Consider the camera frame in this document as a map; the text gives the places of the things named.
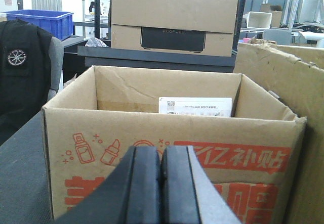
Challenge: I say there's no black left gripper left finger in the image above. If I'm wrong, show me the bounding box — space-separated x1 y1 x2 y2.
54 146 160 223

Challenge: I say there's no large plain cardboard box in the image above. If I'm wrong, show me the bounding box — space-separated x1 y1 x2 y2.
234 39 323 223

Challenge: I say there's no closed ecoflow cardboard box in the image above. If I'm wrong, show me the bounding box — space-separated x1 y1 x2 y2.
109 0 238 57

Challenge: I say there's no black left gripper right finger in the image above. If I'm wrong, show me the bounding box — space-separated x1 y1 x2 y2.
161 146 240 223

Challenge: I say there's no crumpled plastic bag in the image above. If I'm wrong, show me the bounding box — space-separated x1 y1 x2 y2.
85 37 107 47

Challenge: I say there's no black jacket with patch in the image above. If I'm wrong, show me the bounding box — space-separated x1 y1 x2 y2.
1 19 53 144

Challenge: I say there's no grey office chair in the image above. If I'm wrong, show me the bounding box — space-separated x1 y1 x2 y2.
47 37 64 101

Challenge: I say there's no black table rail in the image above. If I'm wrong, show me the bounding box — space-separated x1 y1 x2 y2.
77 46 236 73

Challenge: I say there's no white shipping label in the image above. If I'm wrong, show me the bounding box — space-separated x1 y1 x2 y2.
158 97 232 117

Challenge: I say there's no white plastic bin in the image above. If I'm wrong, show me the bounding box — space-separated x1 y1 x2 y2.
244 12 272 29

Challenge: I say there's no blue plastic crate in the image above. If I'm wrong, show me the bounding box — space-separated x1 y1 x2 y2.
4 10 73 40

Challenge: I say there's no grey chair back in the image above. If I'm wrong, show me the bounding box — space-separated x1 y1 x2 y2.
263 28 292 45

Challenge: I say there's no cardboard box with orange print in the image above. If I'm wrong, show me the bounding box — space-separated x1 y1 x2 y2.
42 66 307 223

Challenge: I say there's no small open cardboard box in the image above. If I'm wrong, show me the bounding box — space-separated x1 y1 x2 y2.
260 4 282 27

